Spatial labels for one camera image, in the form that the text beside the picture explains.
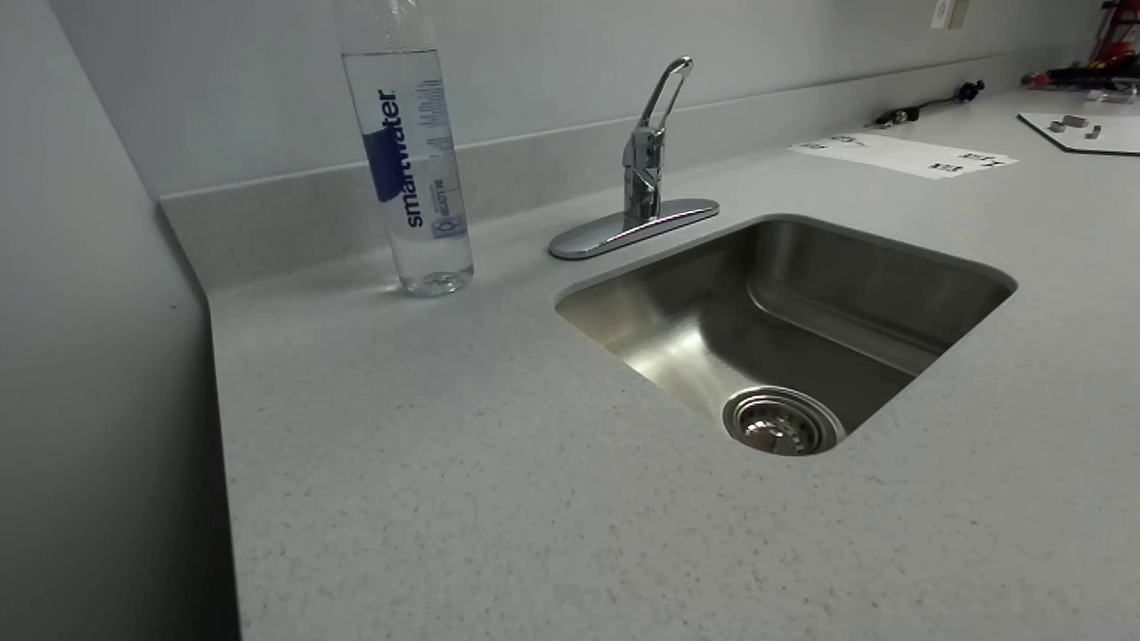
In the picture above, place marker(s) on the wall socket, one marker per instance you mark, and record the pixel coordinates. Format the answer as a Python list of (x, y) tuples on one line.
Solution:
[(947, 12)]

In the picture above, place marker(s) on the clear plastic water bottle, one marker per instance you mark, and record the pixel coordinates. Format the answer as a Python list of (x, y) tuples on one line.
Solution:
[(411, 178)]

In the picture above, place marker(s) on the stainless steel sink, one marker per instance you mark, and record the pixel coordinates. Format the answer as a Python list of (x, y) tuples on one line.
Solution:
[(784, 320)]

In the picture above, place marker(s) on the white board with metal pieces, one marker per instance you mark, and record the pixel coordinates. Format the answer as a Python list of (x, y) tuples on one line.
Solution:
[(1095, 133)]

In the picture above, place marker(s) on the white printed paper sheet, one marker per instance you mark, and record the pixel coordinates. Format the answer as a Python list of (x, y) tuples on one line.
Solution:
[(899, 154)]

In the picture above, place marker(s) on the chrome sink tap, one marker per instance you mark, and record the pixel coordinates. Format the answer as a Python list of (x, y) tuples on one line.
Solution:
[(643, 178)]

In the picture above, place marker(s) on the red and black tools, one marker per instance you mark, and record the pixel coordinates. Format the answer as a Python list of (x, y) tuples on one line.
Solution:
[(1100, 62)]

